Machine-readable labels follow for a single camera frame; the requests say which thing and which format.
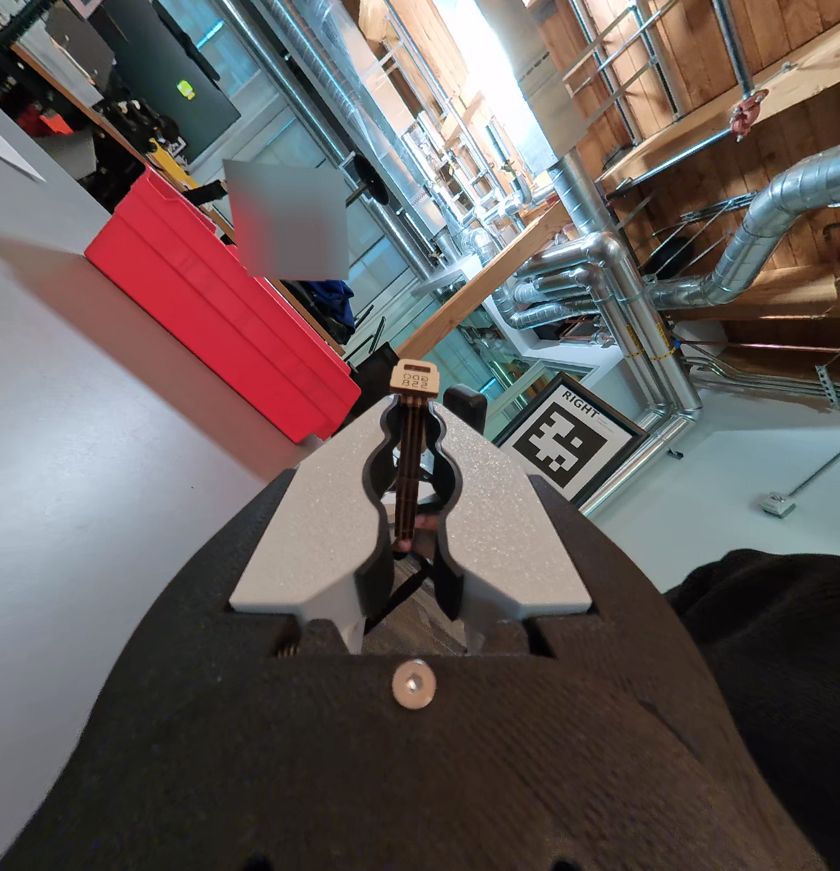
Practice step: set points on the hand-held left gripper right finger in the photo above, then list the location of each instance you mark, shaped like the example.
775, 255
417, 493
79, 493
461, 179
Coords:
512, 537

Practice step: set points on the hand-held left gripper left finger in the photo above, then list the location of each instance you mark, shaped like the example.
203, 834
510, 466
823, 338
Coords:
318, 524

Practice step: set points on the layered wooden puzzle piece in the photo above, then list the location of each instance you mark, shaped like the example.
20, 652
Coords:
412, 442

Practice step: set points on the person's right forearm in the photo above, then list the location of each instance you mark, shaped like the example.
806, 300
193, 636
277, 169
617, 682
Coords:
767, 646

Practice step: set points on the person's right hand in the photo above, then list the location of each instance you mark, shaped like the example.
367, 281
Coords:
420, 527

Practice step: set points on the black framed marker poster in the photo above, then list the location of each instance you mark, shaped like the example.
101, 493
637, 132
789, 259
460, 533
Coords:
569, 442

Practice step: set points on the wooden ceiling beam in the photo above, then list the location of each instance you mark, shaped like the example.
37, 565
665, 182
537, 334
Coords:
488, 279

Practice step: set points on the bundle of silver insulated pipes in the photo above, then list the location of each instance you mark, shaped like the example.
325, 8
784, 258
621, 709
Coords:
617, 306

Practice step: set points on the black round disc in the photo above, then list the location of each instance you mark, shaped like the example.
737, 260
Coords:
369, 178

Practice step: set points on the red plastic bin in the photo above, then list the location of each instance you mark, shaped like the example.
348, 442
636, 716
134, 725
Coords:
209, 292

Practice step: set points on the grey wall junction box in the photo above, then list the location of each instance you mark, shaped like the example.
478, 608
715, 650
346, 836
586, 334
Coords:
777, 505

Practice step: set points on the silver ceiling duct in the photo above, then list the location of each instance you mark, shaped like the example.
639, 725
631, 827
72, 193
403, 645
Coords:
338, 88

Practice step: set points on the silver spiral duct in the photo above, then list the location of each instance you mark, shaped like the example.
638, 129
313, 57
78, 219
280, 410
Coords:
767, 218

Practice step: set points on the dark wall screen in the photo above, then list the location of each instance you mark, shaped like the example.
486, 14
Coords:
161, 68

